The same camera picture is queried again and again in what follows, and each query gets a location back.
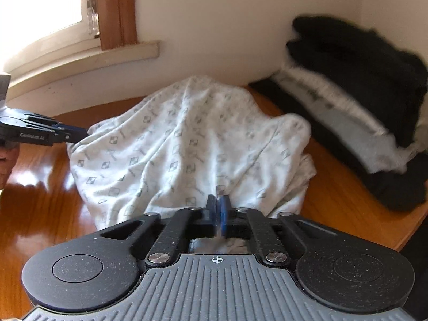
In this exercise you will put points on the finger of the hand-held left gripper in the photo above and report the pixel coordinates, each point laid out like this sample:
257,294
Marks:
73,134

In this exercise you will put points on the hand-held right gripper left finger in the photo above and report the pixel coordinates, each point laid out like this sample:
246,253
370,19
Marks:
211,219

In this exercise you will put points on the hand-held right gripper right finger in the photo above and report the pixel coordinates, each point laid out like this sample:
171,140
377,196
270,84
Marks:
224,220

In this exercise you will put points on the white patterned bed sheet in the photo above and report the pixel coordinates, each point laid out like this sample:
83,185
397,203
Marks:
187,140

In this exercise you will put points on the stack of folded dark clothes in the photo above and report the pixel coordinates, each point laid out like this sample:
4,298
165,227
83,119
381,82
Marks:
361,73

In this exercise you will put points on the person's left hand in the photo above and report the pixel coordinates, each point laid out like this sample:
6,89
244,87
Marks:
7,165

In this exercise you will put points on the beige window sill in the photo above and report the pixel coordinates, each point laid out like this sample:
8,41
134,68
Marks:
83,63

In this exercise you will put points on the window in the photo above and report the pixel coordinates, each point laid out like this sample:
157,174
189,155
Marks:
40,6

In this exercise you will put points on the brown wooden window trim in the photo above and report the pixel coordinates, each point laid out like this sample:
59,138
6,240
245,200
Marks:
117,10

